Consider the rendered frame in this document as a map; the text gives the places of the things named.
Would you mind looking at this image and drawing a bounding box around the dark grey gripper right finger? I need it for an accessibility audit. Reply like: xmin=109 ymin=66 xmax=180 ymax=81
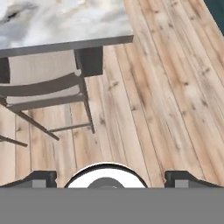
xmin=164 ymin=170 xmax=223 ymax=189

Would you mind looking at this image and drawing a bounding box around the marble top dining counter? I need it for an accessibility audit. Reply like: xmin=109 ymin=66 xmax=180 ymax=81
xmin=0 ymin=0 xmax=135 ymax=84

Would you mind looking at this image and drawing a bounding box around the beige stool with dark frame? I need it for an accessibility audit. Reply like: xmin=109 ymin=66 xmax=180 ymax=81
xmin=0 ymin=50 xmax=96 ymax=148

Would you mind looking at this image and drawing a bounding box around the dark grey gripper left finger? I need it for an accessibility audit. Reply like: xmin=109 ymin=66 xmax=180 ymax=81
xmin=2 ymin=170 xmax=58 ymax=189

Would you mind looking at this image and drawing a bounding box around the dark teal cabinet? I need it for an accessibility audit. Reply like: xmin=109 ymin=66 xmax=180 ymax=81
xmin=203 ymin=0 xmax=224 ymax=25

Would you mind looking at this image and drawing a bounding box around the white and black round object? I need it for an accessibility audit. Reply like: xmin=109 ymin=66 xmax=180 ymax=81
xmin=64 ymin=162 xmax=148 ymax=189

